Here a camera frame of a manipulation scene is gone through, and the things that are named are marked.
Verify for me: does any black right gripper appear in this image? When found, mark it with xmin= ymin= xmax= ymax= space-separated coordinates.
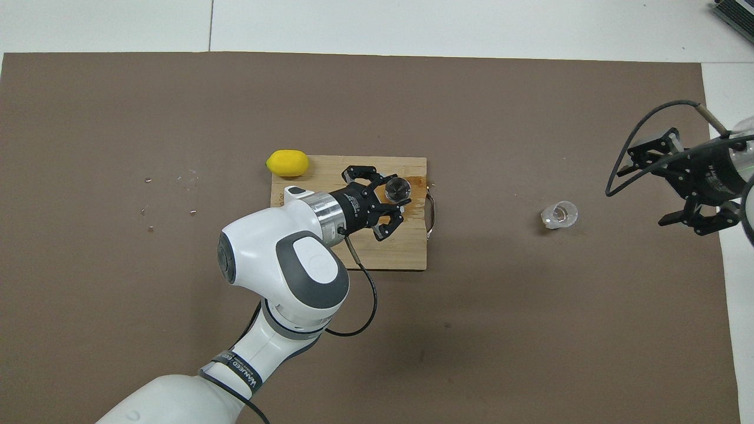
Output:
xmin=617 ymin=128 xmax=746 ymax=236

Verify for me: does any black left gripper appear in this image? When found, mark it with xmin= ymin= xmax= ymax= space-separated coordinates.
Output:
xmin=331 ymin=166 xmax=412 ymax=242

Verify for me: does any steel jigger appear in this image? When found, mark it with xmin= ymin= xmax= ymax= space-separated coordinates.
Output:
xmin=384 ymin=177 xmax=413 ymax=204

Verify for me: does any clear glass cup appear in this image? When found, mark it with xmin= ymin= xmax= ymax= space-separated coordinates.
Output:
xmin=541 ymin=201 xmax=579 ymax=230

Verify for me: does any bamboo cutting board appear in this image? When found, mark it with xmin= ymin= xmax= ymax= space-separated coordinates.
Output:
xmin=267 ymin=155 xmax=438 ymax=271

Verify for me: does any yellow lemon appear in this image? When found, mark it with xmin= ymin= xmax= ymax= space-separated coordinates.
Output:
xmin=266 ymin=150 xmax=310 ymax=178

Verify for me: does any grey ribbed device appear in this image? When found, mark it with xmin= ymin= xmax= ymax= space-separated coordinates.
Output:
xmin=710 ymin=0 xmax=754 ymax=30

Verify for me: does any brown table mat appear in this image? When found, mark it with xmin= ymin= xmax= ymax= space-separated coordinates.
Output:
xmin=0 ymin=52 xmax=742 ymax=424

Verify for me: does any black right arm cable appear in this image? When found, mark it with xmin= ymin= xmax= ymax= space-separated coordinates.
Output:
xmin=606 ymin=100 xmax=754 ymax=198

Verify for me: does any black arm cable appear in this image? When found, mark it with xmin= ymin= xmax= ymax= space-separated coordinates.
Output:
xmin=197 ymin=236 xmax=378 ymax=424
xmin=606 ymin=100 xmax=754 ymax=198

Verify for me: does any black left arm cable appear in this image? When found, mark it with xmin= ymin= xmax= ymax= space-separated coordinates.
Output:
xmin=197 ymin=236 xmax=378 ymax=424

